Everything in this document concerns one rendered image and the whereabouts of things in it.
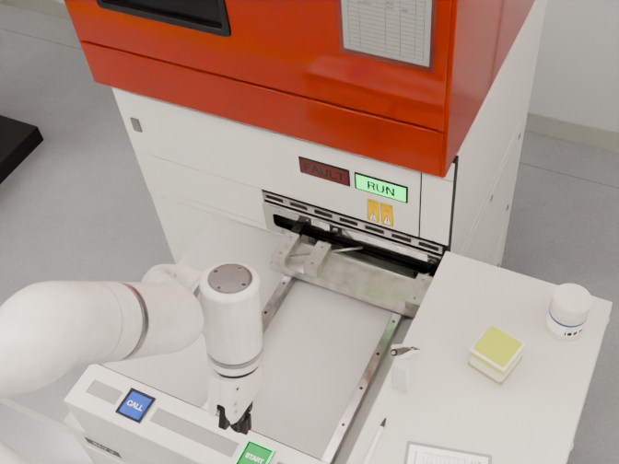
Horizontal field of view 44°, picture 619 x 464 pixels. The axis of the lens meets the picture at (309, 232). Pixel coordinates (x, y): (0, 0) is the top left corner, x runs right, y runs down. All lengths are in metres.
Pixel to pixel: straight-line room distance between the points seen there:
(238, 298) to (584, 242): 2.11
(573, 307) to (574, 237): 1.52
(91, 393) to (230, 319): 0.58
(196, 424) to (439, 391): 0.46
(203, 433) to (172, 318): 0.59
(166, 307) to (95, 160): 2.60
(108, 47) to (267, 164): 0.41
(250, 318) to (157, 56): 0.69
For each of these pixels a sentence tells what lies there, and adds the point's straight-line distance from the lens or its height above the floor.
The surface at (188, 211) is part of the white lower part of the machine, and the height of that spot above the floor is 0.80.
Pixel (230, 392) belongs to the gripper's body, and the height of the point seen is 1.25.
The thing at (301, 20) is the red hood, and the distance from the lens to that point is 1.33.
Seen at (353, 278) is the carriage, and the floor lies 0.88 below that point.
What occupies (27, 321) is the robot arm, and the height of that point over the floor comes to 1.68.
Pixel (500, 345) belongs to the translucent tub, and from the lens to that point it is 1.45.
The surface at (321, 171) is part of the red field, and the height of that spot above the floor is 1.10.
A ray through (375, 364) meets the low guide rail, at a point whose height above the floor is 0.85.
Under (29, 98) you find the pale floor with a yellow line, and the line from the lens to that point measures 3.94.
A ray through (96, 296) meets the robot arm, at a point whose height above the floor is 1.64.
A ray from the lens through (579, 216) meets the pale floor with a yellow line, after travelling 3.08.
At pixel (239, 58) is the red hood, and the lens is 1.46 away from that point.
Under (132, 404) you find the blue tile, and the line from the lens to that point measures 1.53.
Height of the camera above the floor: 2.26
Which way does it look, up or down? 50 degrees down
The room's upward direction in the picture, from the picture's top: 8 degrees counter-clockwise
